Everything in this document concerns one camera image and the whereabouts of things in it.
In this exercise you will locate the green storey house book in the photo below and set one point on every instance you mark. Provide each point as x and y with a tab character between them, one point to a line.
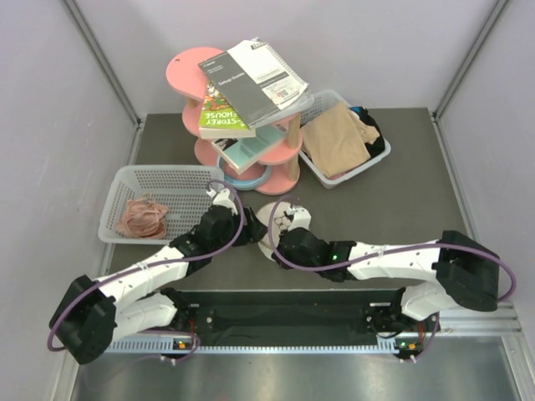
219	120

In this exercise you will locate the pink lace bra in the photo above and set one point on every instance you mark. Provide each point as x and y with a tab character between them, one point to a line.
144	218

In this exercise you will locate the grey setup guide booklet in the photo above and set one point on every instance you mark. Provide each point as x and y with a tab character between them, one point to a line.
256	81

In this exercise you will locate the aluminium frame post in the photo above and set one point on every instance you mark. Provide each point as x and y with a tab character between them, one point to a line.
499	7
81	23

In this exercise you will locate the aluminium frame post left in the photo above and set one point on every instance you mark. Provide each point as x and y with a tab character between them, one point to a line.
81	23

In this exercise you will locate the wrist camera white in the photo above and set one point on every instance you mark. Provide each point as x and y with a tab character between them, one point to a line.
299	217
224	198

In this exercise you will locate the beige folded garment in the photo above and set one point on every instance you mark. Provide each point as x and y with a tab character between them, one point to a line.
334	141

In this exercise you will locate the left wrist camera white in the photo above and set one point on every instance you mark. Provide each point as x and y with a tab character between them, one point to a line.
224	198

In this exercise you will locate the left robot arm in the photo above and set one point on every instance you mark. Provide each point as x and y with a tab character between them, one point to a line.
93	313

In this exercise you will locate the teal paperback book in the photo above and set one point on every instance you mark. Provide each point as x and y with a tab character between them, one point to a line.
241	153

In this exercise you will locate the pink tiered wooden shelf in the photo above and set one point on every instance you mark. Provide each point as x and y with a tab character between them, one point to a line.
276	172

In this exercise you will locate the white mesh laundry bag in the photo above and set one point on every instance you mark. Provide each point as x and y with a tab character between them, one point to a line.
273	217

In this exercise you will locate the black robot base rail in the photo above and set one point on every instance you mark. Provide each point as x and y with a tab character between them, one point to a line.
283	318

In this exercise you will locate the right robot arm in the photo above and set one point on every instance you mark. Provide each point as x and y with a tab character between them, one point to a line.
451	271

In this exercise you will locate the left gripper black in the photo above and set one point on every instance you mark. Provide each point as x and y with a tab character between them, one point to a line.
254	231

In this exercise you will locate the white slotted cable duct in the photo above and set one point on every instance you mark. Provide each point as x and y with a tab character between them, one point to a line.
175	345

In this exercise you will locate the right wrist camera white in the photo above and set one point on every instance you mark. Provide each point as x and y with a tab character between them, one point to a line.
299	217

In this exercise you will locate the aluminium frame post right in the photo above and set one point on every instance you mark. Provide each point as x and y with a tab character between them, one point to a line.
499	7

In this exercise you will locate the white perforated plastic basket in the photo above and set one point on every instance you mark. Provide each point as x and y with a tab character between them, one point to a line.
181	188

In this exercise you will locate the black garment in basket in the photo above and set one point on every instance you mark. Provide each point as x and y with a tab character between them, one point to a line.
373	139

